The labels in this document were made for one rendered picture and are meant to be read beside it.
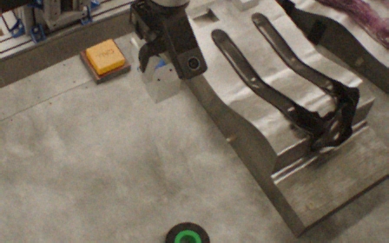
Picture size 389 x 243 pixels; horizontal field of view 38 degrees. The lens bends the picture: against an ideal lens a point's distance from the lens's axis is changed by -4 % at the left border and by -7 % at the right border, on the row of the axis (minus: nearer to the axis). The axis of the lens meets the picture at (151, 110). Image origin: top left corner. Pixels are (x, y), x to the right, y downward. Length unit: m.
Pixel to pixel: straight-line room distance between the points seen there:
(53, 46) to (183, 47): 1.15
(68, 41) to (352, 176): 1.21
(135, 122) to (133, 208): 0.18
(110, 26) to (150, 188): 1.06
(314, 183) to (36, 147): 0.54
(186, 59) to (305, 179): 0.35
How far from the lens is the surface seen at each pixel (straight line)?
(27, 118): 1.19
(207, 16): 1.29
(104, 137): 1.17
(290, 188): 1.11
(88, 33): 2.07
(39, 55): 2.02
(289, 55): 1.25
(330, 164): 1.16
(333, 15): 1.35
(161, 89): 1.05
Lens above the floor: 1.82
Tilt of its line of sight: 58 degrees down
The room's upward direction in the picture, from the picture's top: 9 degrees clockwise
